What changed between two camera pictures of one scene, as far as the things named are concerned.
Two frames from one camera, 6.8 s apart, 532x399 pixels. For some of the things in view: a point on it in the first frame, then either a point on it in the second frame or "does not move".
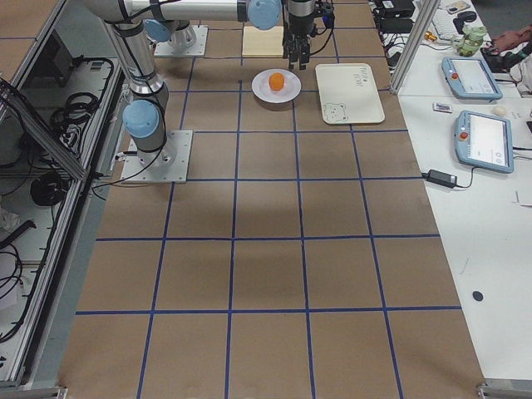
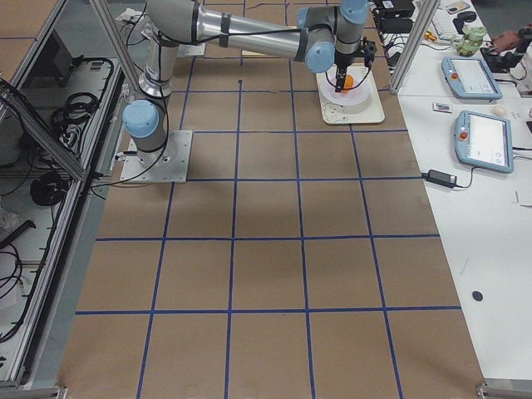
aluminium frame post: [428, 12] does not move
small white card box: [442, 107] does not move
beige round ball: [499, 110] does not move
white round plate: [261, 88] to [351, 102]
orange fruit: [277, 81] to [349, 83]
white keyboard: [443, 21] does not move
